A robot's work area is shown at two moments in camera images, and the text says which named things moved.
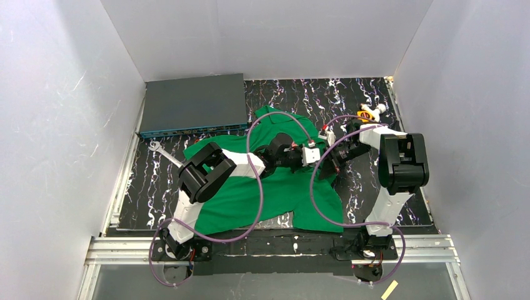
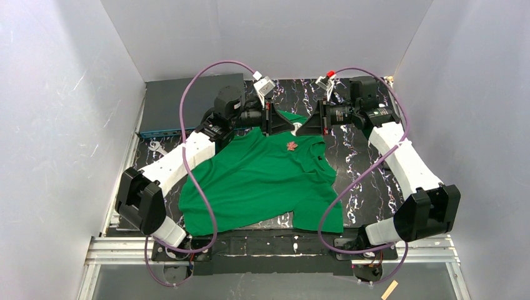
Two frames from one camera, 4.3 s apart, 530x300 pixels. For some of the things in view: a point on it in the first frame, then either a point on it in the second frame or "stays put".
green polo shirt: x=239 y=203 stays put
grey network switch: x=193 y=105 stays put
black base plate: x=264 y=252 stays put
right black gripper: x=335 y=156 → x=322 y=118
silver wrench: x=157 y=147 stays put
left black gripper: x=295 y=157 → x=267 y=119
